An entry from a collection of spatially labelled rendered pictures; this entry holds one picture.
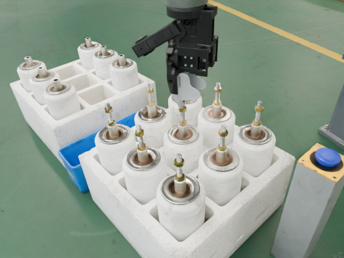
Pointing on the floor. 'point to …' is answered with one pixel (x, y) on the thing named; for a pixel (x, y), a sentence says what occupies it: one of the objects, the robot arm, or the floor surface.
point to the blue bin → (88, 143)
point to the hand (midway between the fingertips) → (179, 100)
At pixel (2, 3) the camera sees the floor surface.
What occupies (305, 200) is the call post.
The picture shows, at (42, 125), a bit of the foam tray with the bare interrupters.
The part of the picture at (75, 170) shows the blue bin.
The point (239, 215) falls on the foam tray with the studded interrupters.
